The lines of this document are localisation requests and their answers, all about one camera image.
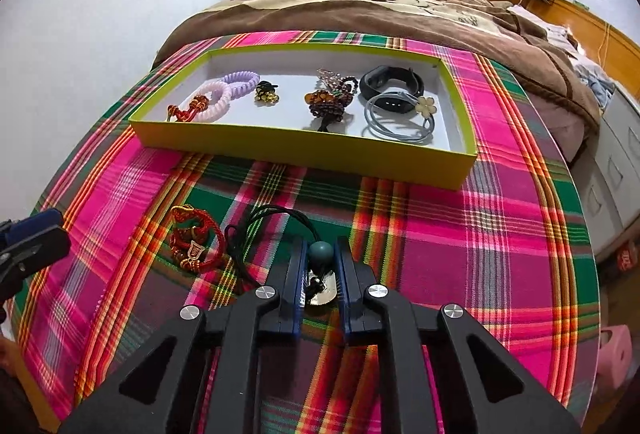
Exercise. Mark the yellow cardboard box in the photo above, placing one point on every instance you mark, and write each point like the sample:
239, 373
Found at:
300, 154

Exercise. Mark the pale rumpled bedding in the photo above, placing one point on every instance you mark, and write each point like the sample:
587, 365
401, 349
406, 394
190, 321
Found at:
560, 39

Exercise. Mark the grey drawer cabinet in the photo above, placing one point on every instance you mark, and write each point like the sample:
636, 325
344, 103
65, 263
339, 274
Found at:
615, 174

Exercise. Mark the pink plastic stool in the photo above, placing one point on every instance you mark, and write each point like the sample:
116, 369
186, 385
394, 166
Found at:
617, 354

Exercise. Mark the pink plaid cloth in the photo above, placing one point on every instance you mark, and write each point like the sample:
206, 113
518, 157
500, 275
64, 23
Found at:
450, 239

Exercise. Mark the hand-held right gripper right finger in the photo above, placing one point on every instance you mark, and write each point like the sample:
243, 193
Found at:
342, 284

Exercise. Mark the black smart band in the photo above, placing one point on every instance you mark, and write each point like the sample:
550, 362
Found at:
380, 79

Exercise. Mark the wooden headboard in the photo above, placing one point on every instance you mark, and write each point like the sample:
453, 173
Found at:
600, 29

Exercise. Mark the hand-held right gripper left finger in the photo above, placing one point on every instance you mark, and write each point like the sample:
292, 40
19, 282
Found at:
300, 284

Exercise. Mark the red box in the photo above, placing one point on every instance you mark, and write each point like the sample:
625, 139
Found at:
625, 259

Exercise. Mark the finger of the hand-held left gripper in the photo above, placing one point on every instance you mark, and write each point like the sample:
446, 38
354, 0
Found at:
35, 221

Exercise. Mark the brown patterned blanket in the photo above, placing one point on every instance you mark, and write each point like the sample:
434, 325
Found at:
375, 11

